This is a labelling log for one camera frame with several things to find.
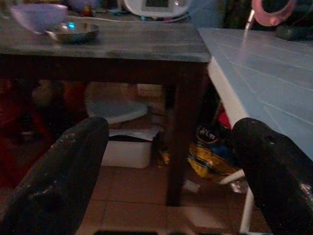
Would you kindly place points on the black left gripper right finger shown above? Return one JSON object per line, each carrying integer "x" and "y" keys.
{"x": 274, "y": 171}

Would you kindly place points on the lilac plastic bowl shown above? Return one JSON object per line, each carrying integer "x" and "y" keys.
{"x": 39, "y": 17}

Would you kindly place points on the white plastic box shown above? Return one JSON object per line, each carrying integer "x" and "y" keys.
{"x": 127, "y": 153}

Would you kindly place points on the shiny steel bowl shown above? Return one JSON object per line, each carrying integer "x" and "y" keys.
{"x": 75, "y": 31}

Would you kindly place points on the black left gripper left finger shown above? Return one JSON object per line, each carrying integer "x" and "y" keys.
{"x": 56, "y": 176}

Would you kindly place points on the light blue folding table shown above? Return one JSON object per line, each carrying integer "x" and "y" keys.
{"x": 264, "y": 73}

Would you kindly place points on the yellow blue snack bag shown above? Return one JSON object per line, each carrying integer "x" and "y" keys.
{"x": 210, "y": 156}

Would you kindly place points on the dark wooden table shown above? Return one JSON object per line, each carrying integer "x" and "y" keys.
{"x": 137, "y": 51}

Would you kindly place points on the white rice cooker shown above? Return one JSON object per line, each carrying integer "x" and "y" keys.
{"x": 156, "y": 7}

